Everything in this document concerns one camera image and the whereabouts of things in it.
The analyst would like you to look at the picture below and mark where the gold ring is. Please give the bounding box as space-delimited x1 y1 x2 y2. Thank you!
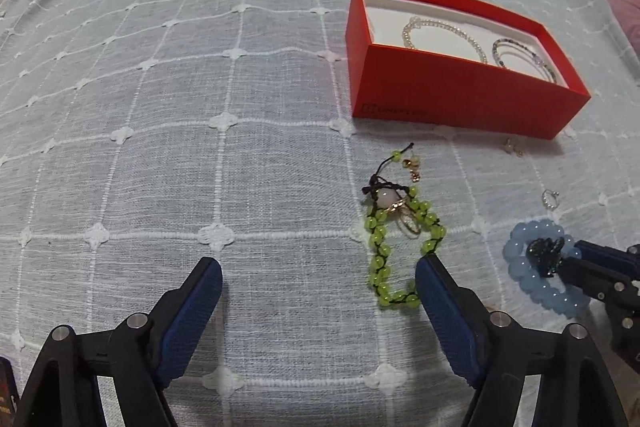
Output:
387 201 426 240

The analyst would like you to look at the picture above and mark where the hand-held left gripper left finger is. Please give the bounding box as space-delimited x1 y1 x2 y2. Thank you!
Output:
10 257 223 427

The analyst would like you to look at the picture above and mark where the red jewelry box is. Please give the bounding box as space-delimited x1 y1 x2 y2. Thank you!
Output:
345 0 592 141

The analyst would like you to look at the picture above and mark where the pale blue bead bracelet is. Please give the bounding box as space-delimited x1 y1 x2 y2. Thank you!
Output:
502 218 591 319

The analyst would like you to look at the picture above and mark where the pink cloth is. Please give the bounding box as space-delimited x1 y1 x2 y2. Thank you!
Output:
582 0 640 72

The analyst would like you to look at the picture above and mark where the multicolour bead bracelet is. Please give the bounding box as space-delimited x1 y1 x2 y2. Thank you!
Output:
491 37 560 84

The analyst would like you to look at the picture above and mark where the pearl bead bracelet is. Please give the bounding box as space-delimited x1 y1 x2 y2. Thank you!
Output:
401 16 490 65

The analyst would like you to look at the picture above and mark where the green bead bracelet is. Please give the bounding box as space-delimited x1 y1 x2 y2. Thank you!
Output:
361 142 447 312

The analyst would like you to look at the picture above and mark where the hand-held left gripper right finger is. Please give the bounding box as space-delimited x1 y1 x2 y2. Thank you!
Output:
415 253 631 427

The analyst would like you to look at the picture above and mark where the dark hair clip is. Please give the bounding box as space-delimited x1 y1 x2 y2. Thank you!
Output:
526 234 568 279

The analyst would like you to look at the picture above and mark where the grey grid bedspread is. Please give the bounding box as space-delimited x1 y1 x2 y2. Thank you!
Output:
0 0 640 427

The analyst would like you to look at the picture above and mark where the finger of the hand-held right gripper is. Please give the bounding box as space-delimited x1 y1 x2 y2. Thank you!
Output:
557 258 640 304
574 242 640 280

